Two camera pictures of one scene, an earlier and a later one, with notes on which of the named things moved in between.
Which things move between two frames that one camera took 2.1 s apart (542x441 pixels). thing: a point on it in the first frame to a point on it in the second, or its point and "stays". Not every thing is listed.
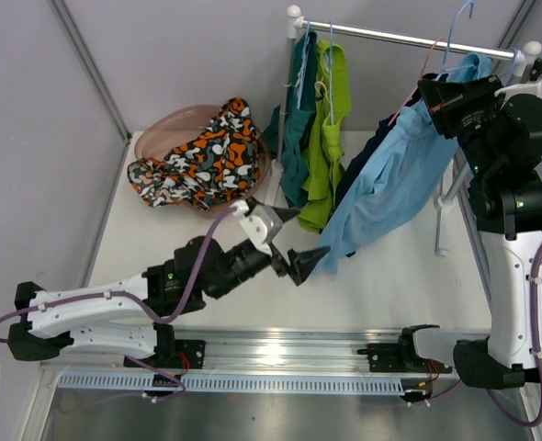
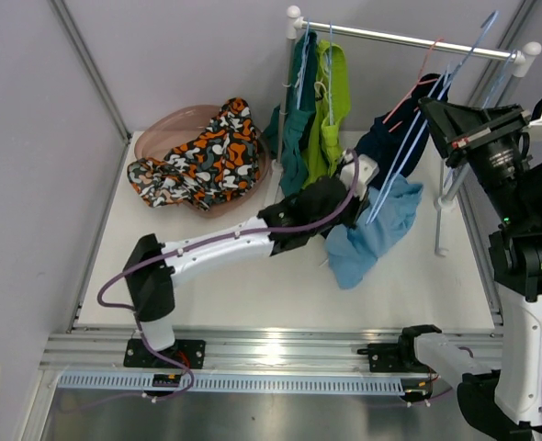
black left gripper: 301,263 to 357,206
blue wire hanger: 513,64 to 468,58
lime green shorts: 332,117 stays
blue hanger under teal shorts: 299,84 stays
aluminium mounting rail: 262,360 stays
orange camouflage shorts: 220,163 stays
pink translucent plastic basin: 169,130 stays
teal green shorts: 289,124 stays
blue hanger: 445,69 to 434,109
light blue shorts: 412,154 to 388,221
